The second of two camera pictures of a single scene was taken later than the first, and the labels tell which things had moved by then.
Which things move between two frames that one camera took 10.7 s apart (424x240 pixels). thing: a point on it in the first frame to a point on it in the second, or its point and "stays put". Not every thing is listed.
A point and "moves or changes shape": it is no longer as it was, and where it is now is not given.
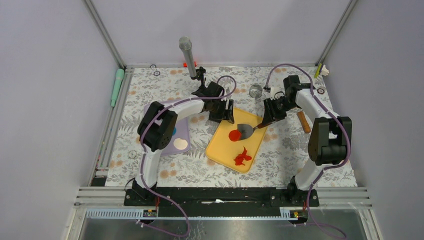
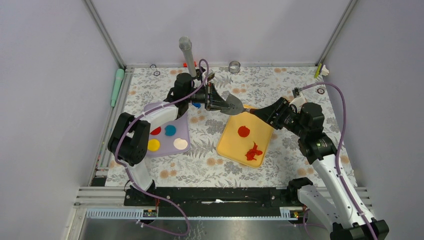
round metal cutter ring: x=255 y=91 to x=234 y=67
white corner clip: x=324 y=71 stays put
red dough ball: x=234 y=135 to x=243 y=131
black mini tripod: x=199 y=75 stays put
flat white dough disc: x=180 y=144 stays put
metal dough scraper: x=246 y=130 to x=236 y=106
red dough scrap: x=239 y=159 to x=251 y=153
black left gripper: x=220 y=202 stays put
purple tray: x=180 y=143 stays put
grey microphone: x=185 y=44 stays put
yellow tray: x=239 y=155 moves or changes shape
